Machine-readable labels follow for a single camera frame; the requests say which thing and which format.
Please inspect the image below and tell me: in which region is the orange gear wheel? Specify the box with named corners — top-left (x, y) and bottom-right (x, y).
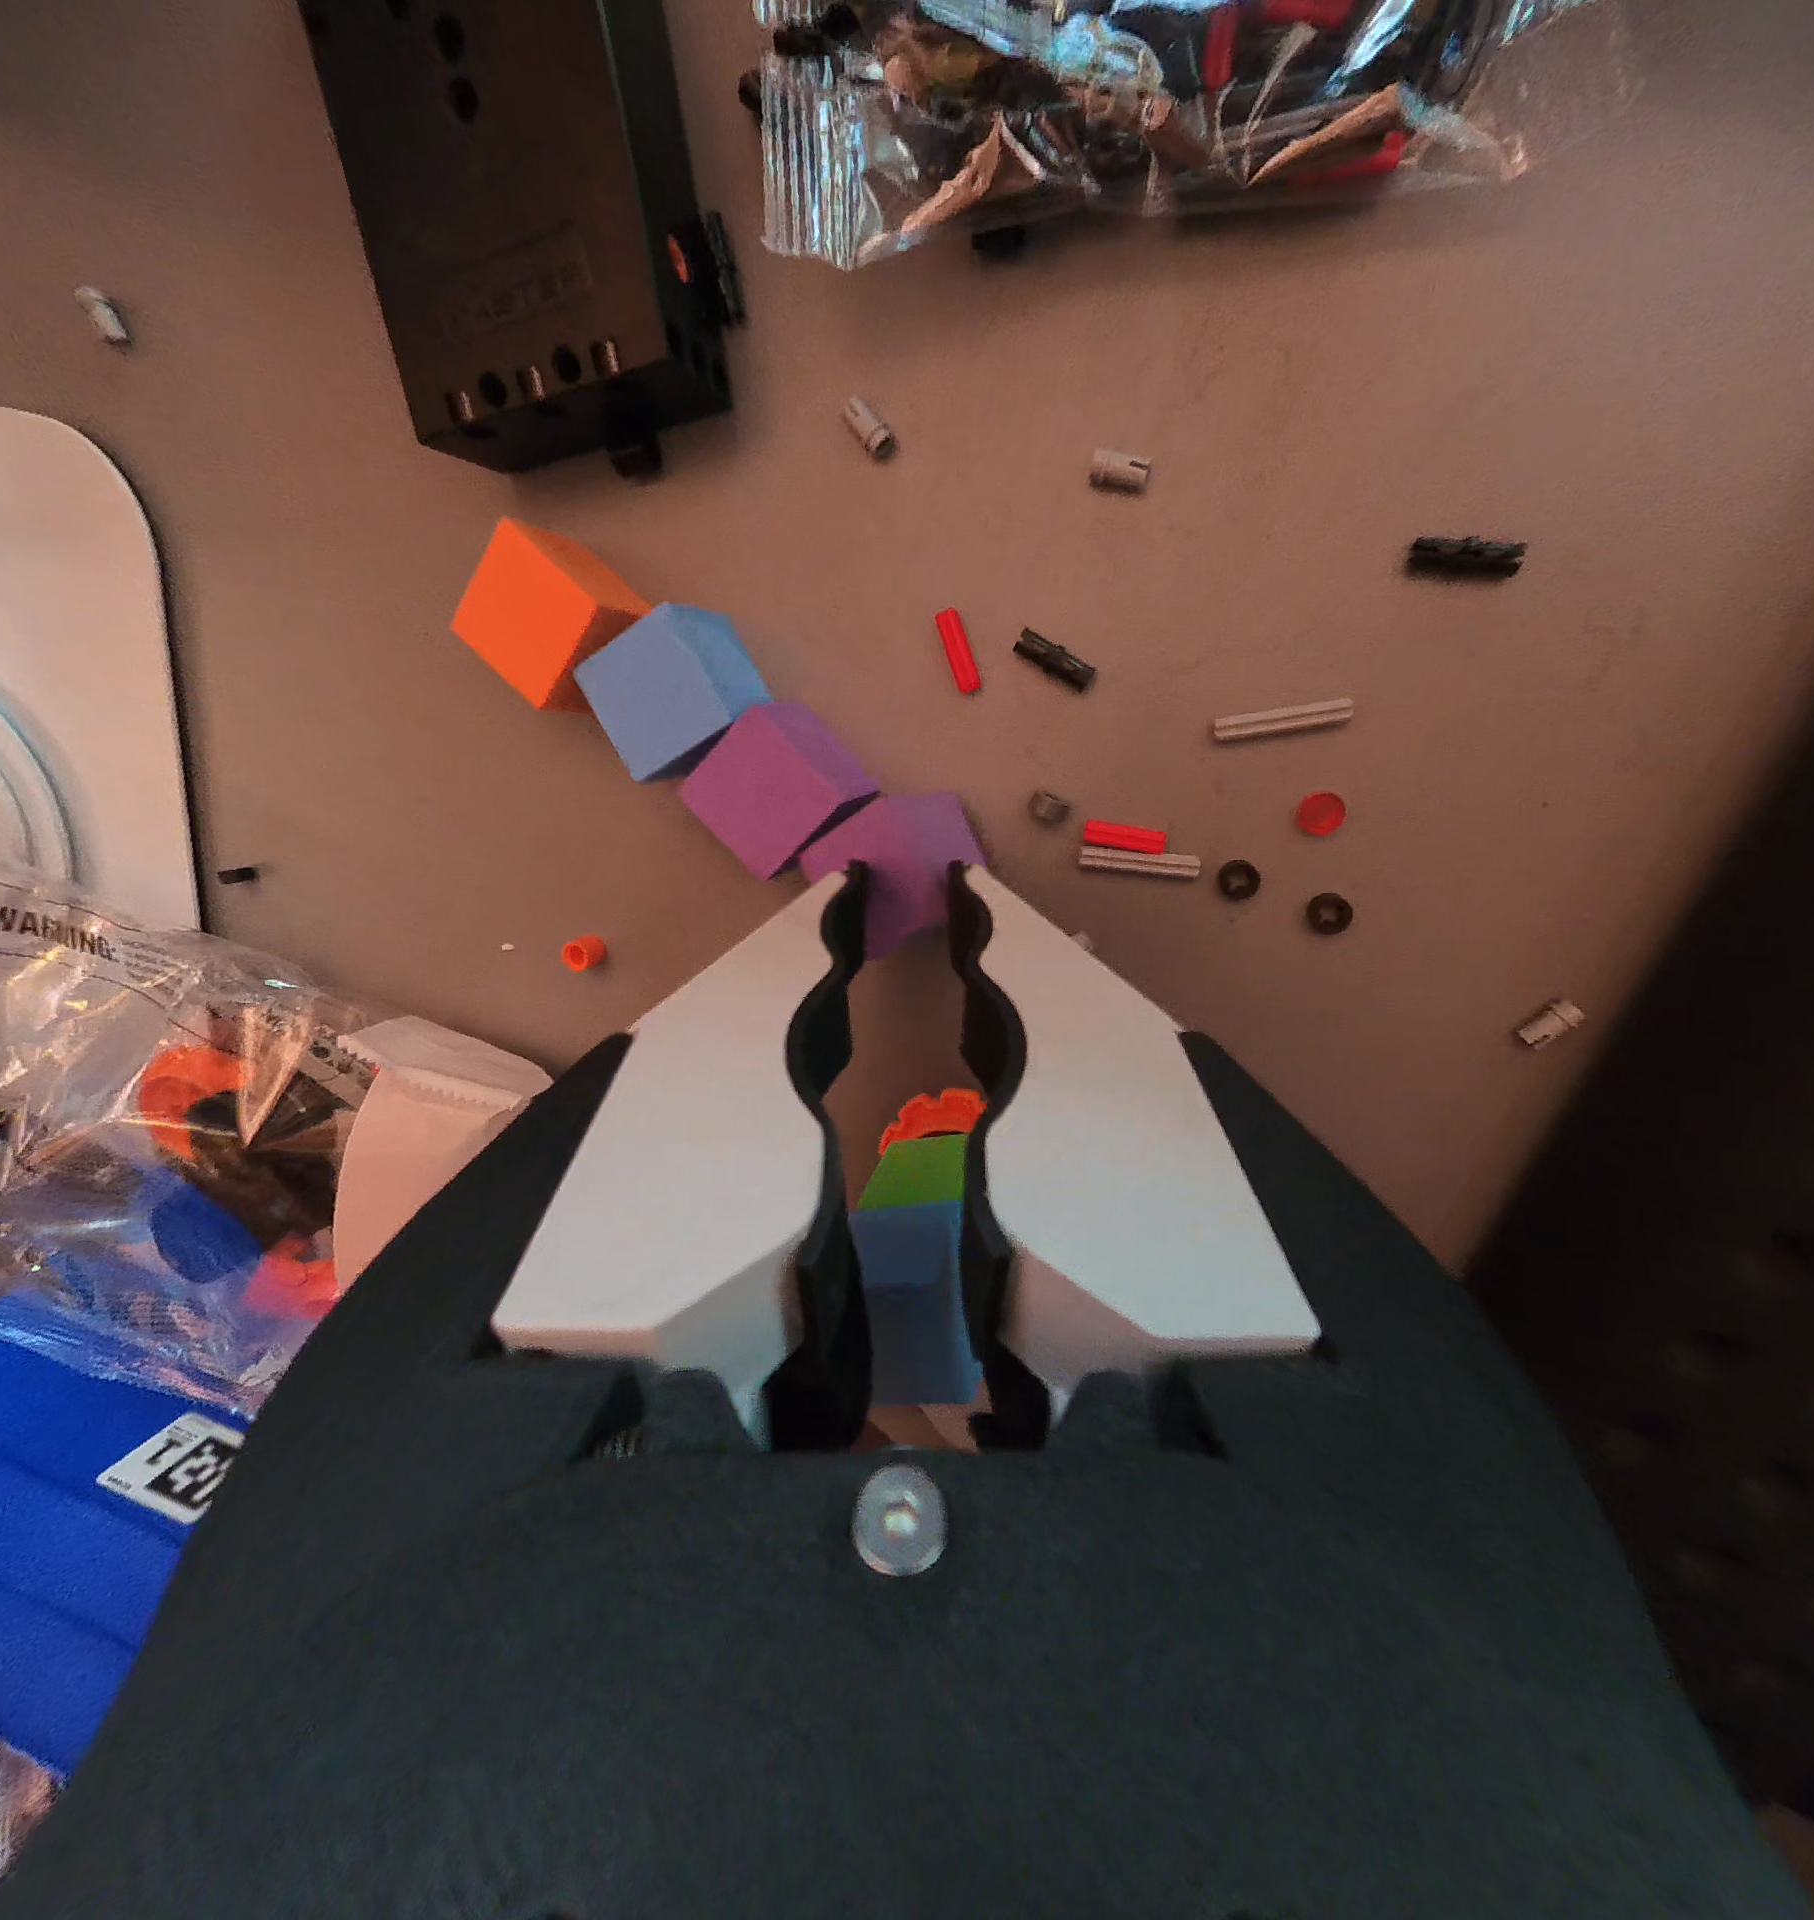
top-left (878, 1086), bottom-right (986, 1157)

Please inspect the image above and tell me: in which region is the orange foam cube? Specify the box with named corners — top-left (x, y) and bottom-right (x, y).
top-left (449, 515), bottom-right (654, 710)

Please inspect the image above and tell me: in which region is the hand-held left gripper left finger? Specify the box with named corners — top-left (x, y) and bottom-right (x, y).
top-left (487, 863), bottom-right (875, 1449)

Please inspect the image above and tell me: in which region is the small clear parts bag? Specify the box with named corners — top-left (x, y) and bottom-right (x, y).
top-left (760, 53), bottom-right (999, 271)

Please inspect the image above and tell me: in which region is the black perforated building plate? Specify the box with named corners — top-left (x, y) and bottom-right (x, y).
top-left (297, 0), bottom-right (747, 479)

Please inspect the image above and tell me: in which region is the long blue plastic bin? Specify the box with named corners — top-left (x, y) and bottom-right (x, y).
top-left (0, 1298), bottom-right (248, 1779)

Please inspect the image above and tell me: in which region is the purple foam cube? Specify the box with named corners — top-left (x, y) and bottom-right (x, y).
top-left (796, 792), bottom-right (988, 961)
top-left (678, 700), bottom-right (882, 881)

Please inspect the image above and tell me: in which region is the white label parts bag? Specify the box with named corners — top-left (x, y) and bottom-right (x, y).
top-left (331, 1018), bottom-right (552, 1296)

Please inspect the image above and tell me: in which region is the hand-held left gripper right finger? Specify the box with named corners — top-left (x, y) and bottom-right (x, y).
top-left (945, 863), bottom-right (1325, 1449)

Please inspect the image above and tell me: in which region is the clear plastic parts bag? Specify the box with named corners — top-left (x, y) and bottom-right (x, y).
top-left (756, 0), bottom-right (1531, 271)

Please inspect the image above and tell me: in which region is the green foam cube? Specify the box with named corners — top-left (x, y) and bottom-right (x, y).
top-left (858, 1135), bottom-right (972, 1214)

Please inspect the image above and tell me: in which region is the large clear warning bag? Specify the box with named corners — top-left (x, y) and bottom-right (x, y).
top-left (0, 863), bottom-right (384, 1404)

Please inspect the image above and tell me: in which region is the blue foam cube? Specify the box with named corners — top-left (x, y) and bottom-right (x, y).
top-left (573, 604), bottom-right (773, 785)
top-left (847, 1199), bottom-right (984, 1404)

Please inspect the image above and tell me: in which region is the white booklet stand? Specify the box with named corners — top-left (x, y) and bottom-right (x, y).
top-left (0, 397), bottom-right (204, 932)

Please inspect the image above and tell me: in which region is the black perforated pad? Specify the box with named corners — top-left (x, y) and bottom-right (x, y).
top-left (1463, 631), bottom-right (1814, 1803)

